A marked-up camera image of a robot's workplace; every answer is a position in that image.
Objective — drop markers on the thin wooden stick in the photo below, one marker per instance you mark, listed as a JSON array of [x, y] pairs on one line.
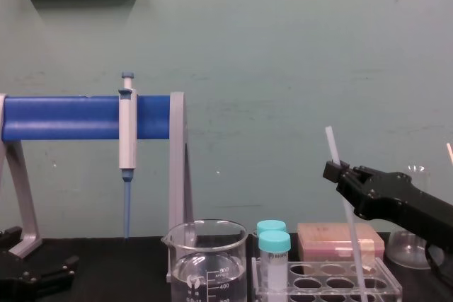
[[450, 155]]

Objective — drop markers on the translucent white stirring rod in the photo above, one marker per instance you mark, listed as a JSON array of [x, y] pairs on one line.
[[333, 144]]

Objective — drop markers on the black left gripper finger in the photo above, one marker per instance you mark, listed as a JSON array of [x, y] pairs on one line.
[[63, 266], [10, 235]]

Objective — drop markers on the white and blue pipette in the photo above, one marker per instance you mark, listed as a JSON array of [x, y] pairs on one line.
[[127, 132]]

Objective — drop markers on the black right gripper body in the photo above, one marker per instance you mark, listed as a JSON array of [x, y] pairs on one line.
[[396, 203]]

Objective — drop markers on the clear acrylic tube rack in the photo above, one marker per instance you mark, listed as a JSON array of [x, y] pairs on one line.
[[318, 291]]

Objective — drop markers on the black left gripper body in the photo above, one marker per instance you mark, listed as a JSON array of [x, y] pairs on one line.
[[17, 277]]

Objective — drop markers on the clear glass conical flask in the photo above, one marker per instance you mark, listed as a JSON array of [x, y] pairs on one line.
[[407, 252]]

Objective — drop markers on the glass beaker with water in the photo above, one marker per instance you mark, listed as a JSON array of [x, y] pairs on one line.
[[209, 273]]

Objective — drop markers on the blue and grey pipette stand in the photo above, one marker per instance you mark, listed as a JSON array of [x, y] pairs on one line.
[[63, 116]]

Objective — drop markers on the teal capped plastic tube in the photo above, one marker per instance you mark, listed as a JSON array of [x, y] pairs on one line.
[[274, 263], [270, 226]]

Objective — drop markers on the pinkish wooden box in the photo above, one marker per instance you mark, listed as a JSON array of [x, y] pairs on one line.
[[329, 242]]

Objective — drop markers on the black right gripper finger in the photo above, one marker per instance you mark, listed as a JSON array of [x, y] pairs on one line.
[[359, 172], [332, 173]]

